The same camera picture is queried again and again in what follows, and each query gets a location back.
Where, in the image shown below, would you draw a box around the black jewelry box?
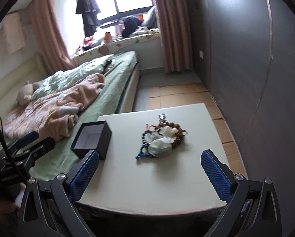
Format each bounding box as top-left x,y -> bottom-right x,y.
71,121 -> 112,161

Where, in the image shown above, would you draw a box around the pile of beaded bracelets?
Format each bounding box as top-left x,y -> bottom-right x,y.
134,121 -> 189,161

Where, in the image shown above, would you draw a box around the silver metal charm keychain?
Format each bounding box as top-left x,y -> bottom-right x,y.
158,113 -> 166,122

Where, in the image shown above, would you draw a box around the left hand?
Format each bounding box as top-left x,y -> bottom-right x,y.
0,183 -> 26,216

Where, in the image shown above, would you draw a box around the pink fleece blanket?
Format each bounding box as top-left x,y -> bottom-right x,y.
3,73 -> 105,142

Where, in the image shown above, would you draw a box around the green bed mattress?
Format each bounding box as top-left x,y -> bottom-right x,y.
0,50 -> 141,181

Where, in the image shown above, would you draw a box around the beige plush toy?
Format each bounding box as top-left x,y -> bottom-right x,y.
17,80 -> 41,106

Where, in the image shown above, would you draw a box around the cream padded headboard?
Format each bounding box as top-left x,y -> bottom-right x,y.
0,55 -> 49,118

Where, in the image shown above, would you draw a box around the light green quilt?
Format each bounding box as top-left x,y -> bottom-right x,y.
32,55 -> 115,100

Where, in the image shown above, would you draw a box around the left pink curtain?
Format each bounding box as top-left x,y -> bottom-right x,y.
29,0 -> 76,74

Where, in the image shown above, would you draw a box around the pink curtain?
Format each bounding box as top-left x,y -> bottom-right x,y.
153,0 -> 192,73
29,0 -> 76,74

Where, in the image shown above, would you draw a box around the patterned window seat cushion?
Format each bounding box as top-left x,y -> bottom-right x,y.
73,27 -> 160,58

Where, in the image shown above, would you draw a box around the flattened cardboard sheets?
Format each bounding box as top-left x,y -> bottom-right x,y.
148,83 -> 247,177

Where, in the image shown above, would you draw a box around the beige hanging towel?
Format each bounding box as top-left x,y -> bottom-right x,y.
2,12 -> 26,55

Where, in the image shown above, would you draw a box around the orange item on sill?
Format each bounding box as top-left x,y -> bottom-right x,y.
104,32 -> 112,43

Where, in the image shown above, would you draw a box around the dark hanging clothes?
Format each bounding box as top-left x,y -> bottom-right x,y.
76,0 -> 101,38

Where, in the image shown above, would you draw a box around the black bag on sill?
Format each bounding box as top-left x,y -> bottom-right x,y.
122,16 -> 143,38

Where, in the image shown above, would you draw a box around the grey pillow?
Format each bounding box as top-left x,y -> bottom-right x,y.
141,6 -> 157,29

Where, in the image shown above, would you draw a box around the right pink curtain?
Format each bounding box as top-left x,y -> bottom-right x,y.
153,0 -> 192,73

